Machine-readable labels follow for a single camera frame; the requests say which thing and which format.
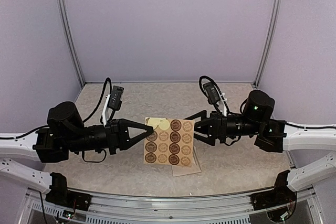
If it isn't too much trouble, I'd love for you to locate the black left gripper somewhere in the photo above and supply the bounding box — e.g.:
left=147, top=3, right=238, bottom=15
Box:
left=65, top=119, right=153, bottom=155

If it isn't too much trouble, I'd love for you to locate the pink envelope with cream flap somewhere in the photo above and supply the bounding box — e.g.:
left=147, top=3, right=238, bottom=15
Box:
left=171, top=150, right=202, bottom=177

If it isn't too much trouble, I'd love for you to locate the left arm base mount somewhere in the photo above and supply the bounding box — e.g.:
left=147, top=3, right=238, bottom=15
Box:
left=46, top=190, right=92, bottom=211

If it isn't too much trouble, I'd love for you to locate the aluminium frame post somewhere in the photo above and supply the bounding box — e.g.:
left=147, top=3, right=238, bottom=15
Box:
left=57, top=0, right=86, bottom=88
left=253, top=0, right=281, bottom=89

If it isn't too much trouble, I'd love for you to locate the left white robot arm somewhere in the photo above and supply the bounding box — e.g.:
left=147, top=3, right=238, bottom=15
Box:
left=1, top=101, right=154, bottom=206

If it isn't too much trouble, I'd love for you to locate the left aluminium frame post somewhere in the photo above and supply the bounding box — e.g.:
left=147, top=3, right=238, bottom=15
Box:
left=57, top=0, right=86, bottom=88

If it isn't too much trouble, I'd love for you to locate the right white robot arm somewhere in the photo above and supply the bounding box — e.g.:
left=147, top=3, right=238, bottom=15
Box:
left=189, top=90, right=335, bottom=205

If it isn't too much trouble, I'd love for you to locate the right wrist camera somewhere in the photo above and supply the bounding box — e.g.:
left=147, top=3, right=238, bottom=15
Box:
left=203, top=82, right=220, bottom=105

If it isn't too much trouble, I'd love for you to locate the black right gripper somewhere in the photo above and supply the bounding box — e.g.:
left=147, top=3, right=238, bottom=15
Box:
left=181, top=110, right=261, bottom=146

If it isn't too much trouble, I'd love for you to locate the black left camera cable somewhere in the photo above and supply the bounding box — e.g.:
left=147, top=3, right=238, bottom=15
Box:
left=82, top=77, right=112, bottom=124

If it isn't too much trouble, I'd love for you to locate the brown seal sticker sheet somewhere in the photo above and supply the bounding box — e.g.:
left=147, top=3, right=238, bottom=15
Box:
left=143, top=117, right=195, bottom=167

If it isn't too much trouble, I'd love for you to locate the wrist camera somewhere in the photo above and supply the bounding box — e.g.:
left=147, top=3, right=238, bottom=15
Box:
left=108, top=86, right=124, bottom=111
left=203, top=82, right=220, bottom=105

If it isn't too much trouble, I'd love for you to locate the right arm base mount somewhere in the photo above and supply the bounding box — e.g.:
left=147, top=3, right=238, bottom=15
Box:
left=250, top=190, right=297, bottom=211

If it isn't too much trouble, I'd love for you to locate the front aluminium rail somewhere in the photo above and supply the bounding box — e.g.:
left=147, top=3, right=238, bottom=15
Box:
left=25, top=179, right=323, bottom=224

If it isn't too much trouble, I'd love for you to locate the right aluminium frame post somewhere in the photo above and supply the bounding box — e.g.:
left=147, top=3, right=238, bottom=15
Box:
left=253, top=0, right=281, bottom=89

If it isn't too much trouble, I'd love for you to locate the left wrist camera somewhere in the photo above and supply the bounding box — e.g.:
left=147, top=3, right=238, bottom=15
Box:
left=108, top=86, right=124, bottom=111

